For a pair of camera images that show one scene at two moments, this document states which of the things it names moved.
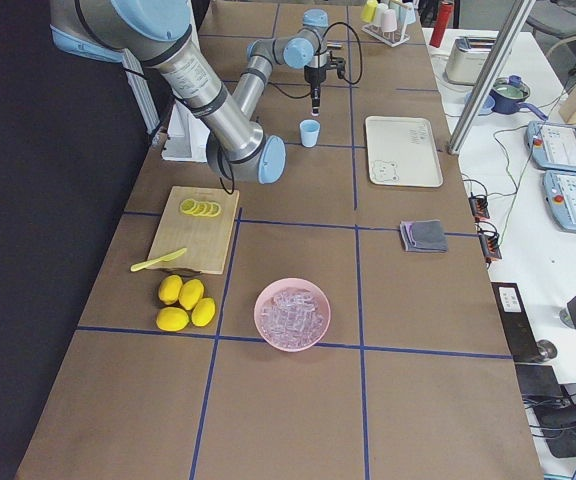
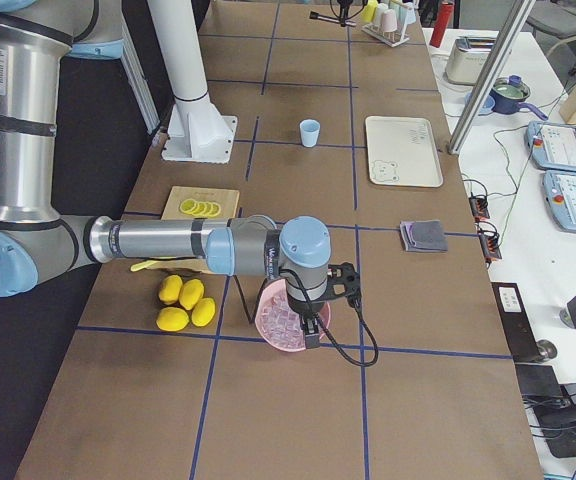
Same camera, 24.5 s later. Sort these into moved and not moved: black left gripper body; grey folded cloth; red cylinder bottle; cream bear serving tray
Moved: black left gripper body
Not moved: grey folded cloth; red cylinder bottle; cream bear serving tray
